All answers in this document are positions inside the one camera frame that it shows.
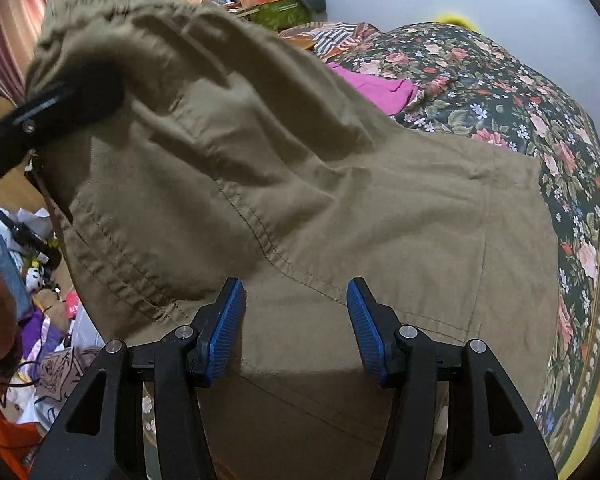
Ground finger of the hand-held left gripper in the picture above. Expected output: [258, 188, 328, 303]
[0, 71, 127, 194]

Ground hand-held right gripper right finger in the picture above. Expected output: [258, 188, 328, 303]
[346, 277, 556, 480]

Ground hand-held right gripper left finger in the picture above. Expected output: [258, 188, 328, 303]
[29, 277, 246, 480]

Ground olive green pants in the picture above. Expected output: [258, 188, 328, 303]
[25, 0, 561, 480]

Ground pink striped curtain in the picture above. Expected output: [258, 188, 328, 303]
[0, 0, 236, 106]

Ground dark glass bottle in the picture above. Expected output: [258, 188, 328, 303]
[0, 210, 62, 270]

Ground clutter of bags and papers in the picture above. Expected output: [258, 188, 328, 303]
[0, 203, 106, 480]

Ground magenta cloth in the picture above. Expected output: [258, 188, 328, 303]
[326, 61, 420, 116]

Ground dark floral bedspread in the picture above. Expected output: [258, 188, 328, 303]
[325, 22, 600, 471]

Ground striped cloth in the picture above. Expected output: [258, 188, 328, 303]
[279, 21, 382, 58]

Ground yellow round object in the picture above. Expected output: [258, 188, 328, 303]
[434, 11, 473, 26]

